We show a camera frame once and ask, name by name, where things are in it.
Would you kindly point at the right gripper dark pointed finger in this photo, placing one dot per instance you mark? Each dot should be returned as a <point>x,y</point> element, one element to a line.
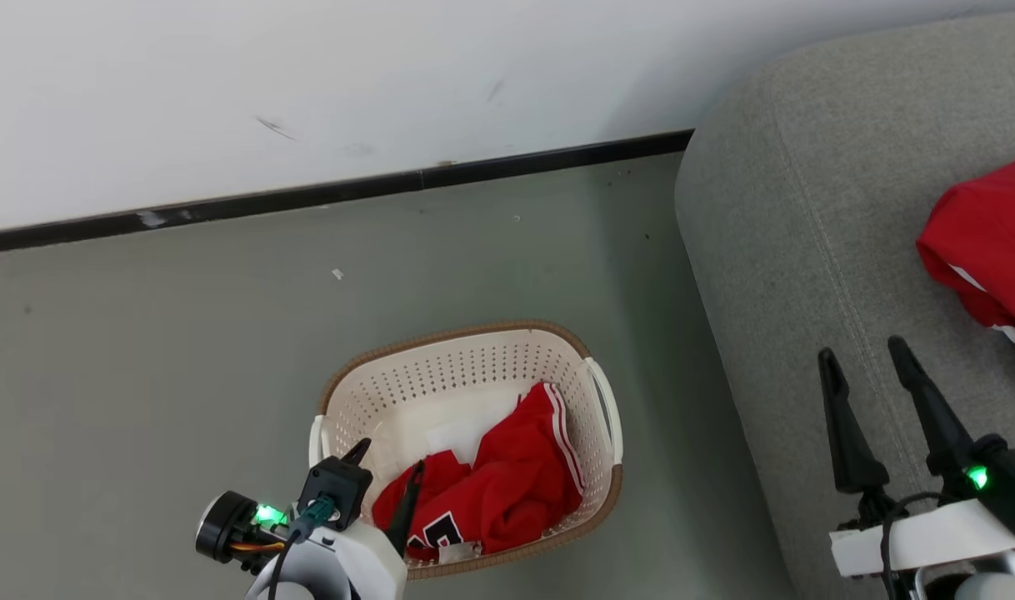
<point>853,450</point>
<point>941,433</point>

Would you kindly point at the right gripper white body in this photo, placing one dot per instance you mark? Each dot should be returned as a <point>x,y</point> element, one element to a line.
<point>941,533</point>

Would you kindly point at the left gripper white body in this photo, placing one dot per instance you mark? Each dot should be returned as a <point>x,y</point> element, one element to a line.
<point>366,562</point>

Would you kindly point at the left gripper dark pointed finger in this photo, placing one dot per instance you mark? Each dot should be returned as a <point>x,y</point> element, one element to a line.
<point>406,512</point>
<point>358,452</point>

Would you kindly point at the red jersey with white trim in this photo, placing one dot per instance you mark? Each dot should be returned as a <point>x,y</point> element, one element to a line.
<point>987,242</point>

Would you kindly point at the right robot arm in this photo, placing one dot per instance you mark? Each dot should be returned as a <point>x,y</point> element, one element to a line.
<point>974,586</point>

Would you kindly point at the grey fabric sofa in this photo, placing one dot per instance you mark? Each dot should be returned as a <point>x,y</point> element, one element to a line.
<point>807,250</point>

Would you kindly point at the red shorts with white stripes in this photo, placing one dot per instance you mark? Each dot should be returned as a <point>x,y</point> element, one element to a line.
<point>516,483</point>

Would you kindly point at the white perforated laundry basket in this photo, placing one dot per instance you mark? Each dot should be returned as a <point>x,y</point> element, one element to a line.
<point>457,375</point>

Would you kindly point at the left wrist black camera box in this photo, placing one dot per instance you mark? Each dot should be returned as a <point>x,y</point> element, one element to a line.
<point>334,487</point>

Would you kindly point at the black wall baseboard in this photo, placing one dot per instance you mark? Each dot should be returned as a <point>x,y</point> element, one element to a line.
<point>307,194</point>

